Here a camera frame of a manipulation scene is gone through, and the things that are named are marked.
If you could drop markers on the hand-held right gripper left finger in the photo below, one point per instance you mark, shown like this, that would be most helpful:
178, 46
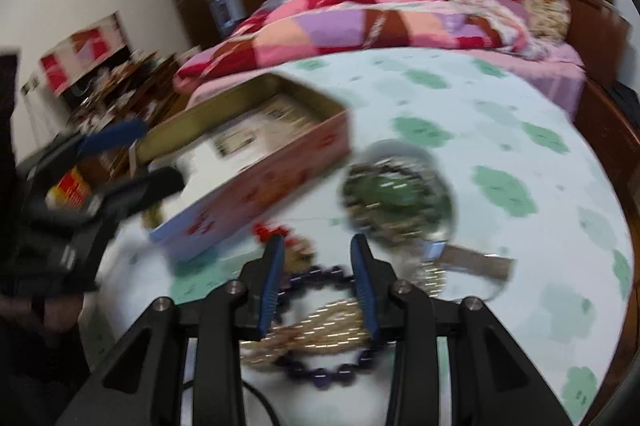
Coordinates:
272, 278

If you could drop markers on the flat television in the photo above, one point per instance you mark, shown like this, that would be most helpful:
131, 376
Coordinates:
85, 51

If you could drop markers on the floral pillow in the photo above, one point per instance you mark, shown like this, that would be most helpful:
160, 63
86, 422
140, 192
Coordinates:
547, 14

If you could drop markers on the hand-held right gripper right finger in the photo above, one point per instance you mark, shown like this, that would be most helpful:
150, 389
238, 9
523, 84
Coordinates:
362, 286

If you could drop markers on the white jade bangle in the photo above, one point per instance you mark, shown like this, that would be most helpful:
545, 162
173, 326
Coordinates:
400, 143

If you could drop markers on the patchwork quilt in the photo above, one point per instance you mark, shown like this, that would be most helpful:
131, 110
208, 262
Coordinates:
325, 26

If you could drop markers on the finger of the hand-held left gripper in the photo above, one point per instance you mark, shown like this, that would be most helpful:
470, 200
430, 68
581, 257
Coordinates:
150, 186
112, 137

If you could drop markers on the yellow red packet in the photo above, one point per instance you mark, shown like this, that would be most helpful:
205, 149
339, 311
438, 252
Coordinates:
70, 188

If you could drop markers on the red bead ornament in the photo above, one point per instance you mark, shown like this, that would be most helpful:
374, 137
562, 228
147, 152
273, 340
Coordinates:
269, 233

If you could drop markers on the person's left hand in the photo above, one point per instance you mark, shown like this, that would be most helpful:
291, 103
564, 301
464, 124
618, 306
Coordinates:
55, 313

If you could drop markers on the cluttered wooden cabinet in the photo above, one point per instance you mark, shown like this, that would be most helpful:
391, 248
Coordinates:
130, 91

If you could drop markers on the green jade bangle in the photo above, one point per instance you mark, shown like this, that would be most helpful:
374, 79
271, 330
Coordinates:
395, 197

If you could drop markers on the pink tin box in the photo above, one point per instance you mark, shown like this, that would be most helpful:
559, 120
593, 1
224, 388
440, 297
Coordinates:
260, 191

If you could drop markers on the dark clothing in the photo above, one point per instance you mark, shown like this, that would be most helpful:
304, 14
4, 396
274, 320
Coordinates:
627, 99

